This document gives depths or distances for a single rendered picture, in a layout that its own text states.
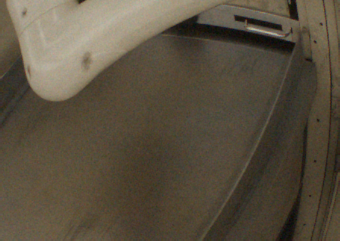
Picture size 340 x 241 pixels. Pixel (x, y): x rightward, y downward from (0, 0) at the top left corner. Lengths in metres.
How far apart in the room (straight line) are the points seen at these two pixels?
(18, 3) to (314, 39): 0.64
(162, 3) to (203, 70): 0.50
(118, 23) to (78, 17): 0.05
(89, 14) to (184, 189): 0.34
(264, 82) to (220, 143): 0.18
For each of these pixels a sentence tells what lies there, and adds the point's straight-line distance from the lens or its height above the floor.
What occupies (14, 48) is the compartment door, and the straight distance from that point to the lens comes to 1.40.
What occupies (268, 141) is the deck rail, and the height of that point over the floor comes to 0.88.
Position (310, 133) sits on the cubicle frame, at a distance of 1.29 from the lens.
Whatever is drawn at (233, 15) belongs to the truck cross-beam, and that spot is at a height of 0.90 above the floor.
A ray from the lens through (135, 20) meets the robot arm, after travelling 0.68.
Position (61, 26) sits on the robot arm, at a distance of 0.71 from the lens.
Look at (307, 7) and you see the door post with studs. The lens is 1.12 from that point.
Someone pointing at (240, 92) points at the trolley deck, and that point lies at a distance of 1.10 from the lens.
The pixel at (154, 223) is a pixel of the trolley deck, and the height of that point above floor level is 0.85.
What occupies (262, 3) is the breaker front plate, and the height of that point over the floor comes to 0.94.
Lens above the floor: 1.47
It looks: 36 degrees down
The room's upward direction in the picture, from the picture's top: 9 degrees counter-clockwise
